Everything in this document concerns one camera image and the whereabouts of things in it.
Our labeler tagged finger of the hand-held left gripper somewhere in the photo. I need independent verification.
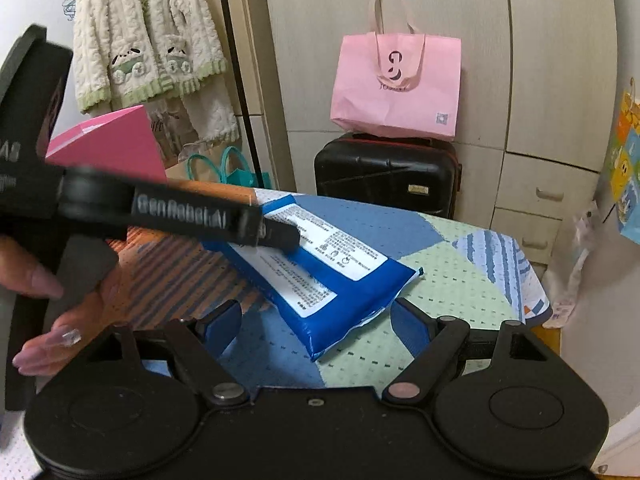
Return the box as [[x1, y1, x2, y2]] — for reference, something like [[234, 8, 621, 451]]
[[127, 182, 302, 252]]

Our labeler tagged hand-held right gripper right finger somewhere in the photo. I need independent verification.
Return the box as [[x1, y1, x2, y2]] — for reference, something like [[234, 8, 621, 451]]
[[381, 297, 551, 406]]

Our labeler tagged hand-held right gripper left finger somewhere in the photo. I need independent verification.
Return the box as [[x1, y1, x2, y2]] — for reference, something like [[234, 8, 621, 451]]
[[85, 299, 251, 407]]

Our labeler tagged pink cardboard box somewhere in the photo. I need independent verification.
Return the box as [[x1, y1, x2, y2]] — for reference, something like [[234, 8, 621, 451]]
[[45, 105, 169, 184]]

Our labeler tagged blue wet wipes packet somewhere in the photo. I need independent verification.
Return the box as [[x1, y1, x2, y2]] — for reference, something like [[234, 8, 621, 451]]
[[202, 196, 425, 362]]

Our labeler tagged person's left hand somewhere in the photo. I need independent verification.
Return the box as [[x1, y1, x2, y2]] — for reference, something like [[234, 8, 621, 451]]
[[0, 237, 136, 376]]

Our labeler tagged teal gift bag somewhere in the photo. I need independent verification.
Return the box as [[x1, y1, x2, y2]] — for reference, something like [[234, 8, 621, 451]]
[[186, 146, 273, 192]]

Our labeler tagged patchwork patterned tablecloth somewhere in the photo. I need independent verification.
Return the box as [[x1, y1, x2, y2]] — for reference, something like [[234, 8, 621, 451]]
[[0, 186, 553, 480]]

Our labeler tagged brown paper bag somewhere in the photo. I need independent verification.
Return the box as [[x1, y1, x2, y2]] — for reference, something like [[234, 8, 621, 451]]
[[147, 97, 221, 171]]

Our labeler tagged black suitcase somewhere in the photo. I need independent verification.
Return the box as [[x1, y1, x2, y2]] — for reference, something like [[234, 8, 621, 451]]
[[314, 132, 462, 221]]

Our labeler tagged clear plastic bag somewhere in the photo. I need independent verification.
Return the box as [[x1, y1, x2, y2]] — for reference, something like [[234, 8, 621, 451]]
[[542, 200, 601, 331]]

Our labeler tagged white fleece jacket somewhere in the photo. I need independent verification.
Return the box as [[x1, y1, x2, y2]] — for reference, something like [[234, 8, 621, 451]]
[[72, 0, 241, 143]]

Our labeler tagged pink shopping bag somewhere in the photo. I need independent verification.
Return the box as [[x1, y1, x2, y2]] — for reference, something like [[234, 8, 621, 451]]
[[330, 0, 463, 143]]

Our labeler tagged colourful cartoon gift bag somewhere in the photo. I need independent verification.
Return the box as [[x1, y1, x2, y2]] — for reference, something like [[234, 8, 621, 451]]
[[600, 77, 640, 246]]

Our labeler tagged white wardrobe cabinet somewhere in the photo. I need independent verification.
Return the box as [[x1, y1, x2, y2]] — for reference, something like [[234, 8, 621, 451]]
[[260, 0, 618, 266]]

